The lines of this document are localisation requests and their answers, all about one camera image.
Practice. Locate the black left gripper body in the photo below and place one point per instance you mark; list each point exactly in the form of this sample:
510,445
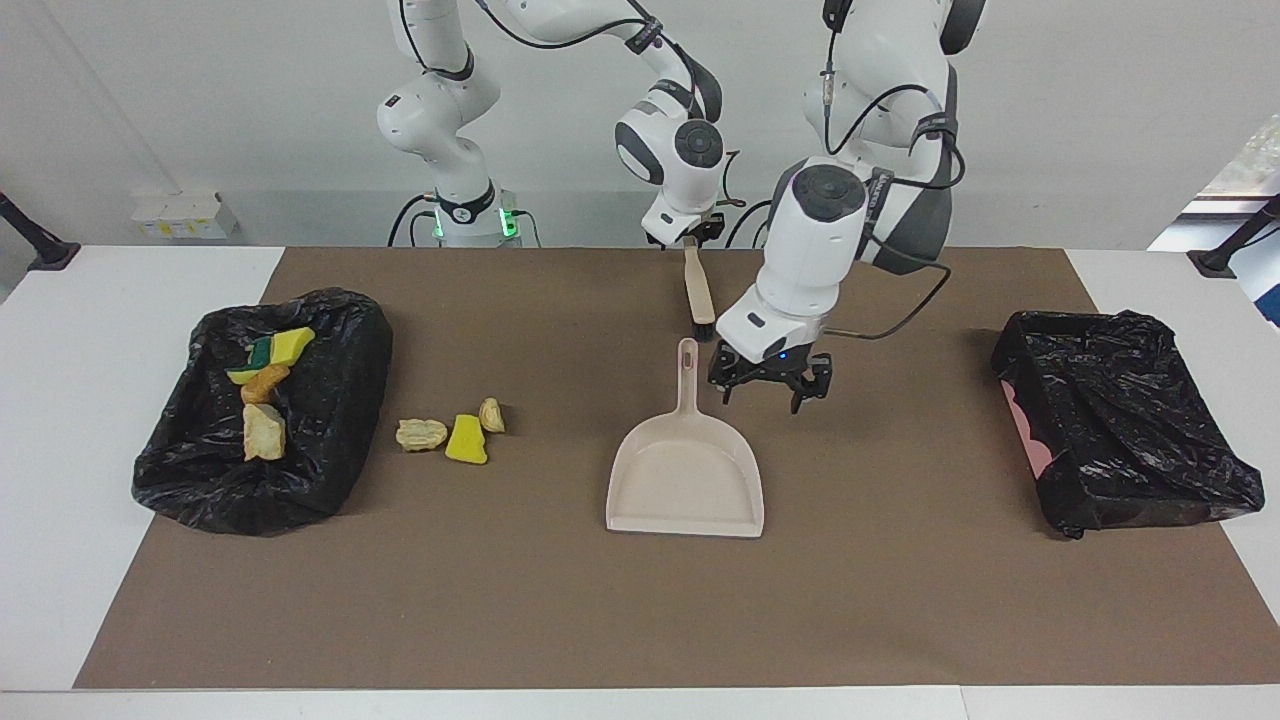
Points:
770,366

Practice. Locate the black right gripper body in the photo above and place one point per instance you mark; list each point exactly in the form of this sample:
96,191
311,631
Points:
695,234

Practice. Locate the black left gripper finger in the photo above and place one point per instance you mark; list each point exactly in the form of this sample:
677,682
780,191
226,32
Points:
722,378
812,385

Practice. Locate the beige hand brush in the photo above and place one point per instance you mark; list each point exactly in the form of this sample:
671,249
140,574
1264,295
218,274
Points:
697,285

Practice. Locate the beige plastic dustpan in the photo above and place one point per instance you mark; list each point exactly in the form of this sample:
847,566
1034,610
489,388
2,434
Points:
685,490

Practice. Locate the beige sponge chunk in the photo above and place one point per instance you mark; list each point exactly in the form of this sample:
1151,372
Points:
422,435
491,415

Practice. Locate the yellow sponge piece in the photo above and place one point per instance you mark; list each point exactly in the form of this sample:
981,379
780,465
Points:
243,376
466,442

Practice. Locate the green and yellow scrub sponge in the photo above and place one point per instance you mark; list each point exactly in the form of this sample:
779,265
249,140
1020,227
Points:
285,345

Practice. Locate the brown sponge chunk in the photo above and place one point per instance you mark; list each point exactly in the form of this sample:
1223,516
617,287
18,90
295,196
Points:
265,385

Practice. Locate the cream sponge chunk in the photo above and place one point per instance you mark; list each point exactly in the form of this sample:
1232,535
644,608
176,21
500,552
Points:
263,432

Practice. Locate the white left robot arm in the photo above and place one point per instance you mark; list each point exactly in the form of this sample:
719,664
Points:
820,240

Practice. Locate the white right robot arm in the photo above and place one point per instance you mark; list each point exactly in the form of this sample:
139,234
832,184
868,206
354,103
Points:
440,100

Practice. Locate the pink plastic bin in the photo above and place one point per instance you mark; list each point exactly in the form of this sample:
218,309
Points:
1030,440

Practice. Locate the right black-lined bin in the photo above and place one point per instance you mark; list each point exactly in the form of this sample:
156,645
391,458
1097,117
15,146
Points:
1130,430

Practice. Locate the black-lined bin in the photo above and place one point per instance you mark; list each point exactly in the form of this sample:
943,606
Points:
330,440
1130,430

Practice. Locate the left black-lined bin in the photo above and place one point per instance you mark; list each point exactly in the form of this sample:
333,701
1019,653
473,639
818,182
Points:
330,440

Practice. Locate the brown table mat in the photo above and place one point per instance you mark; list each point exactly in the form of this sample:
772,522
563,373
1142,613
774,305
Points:
500,600

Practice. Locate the white cardboard box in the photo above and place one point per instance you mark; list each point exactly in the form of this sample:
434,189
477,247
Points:
185,215

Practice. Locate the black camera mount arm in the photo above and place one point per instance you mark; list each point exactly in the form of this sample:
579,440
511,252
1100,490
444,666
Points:
40,245
1235,245

